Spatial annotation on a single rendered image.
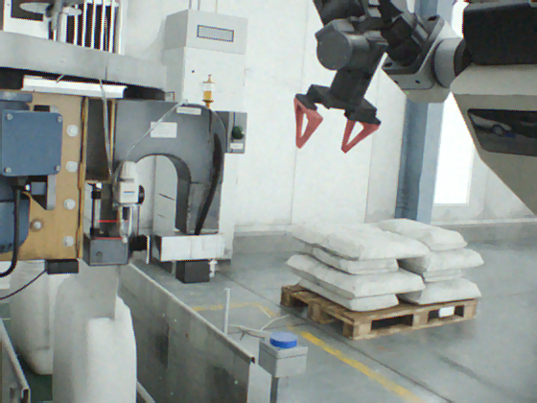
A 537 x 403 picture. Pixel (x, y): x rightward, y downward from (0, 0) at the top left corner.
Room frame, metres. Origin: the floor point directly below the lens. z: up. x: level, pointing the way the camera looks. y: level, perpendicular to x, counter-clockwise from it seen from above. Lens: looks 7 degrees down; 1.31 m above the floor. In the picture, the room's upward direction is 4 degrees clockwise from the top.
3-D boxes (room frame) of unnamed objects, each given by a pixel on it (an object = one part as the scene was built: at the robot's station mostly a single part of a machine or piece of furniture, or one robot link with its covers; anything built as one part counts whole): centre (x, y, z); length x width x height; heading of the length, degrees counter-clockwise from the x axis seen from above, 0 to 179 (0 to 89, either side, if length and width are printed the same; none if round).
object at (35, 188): (1.03, 0.42, 1.23); 0.28 x 0.07 x 0.16; 31
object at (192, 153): (1.35, 0.28, 1.21); 0.30 x 0.25 x 0.30; 31
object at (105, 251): (1.18, 0.32, 1.04); 0.08 x 0.06 x 0.05; 121
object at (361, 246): (3.96, -0.73, 0.56); 0.66 x 0.42 x 0.15; 121
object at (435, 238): (4.48, -1.13, 0.56); 0.67 x 0.43 x 0.15; 31
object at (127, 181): (1.14, 0.27, 1.14); 0.05 x 0.04 x 0.16; 121
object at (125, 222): (1.14, 0.27, 1.11); 0.03 x 0.03 x 0.06
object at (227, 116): (1.33, 0.10, 1.29); 0.08 x 0.05 x 0.09; 31
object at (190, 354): (1.88, 0.28, 0.54); 1.05 x 0.02 x 0.41; 31
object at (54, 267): (1.14, 0.39, 1.01); 0.06 x 0.04 x 0.02; 121
